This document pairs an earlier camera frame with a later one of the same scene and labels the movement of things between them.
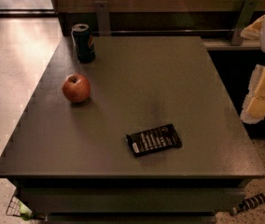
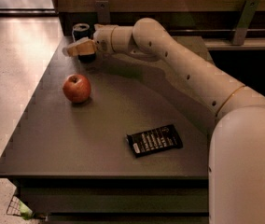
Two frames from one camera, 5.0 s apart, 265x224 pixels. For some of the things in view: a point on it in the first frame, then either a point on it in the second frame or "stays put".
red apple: (76, 88) stays put
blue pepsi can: (85, 44) stays put
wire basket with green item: (19, 209) stays put
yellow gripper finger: (254, 30) → (99, 27)
